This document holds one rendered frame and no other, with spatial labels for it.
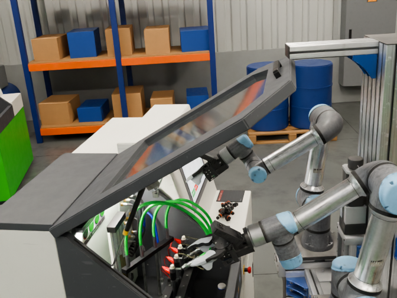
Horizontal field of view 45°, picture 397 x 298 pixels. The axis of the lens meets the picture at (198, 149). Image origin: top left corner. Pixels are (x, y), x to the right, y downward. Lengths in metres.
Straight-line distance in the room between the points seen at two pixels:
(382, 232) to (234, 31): 6.88
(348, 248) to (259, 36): 6.56
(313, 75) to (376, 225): 5.13
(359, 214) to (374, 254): 0.39
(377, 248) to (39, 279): 1.20
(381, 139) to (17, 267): 1.42
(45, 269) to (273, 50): 6.94
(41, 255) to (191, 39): 5.56
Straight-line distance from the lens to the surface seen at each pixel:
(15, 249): 1.92
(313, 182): 2.38
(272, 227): 1.57
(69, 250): 1.81
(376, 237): 1.67
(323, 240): 2.35
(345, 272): 1.86
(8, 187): 5.69
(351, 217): 2.06
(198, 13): 8.29
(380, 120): 1.84
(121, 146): 2.35
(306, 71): 6.66
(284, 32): 8.39
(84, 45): 7.39
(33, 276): 1.95
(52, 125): 7.73
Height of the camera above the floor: 2.30
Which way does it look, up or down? 20 degrees down
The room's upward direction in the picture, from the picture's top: 4 degrees counter-clockwise
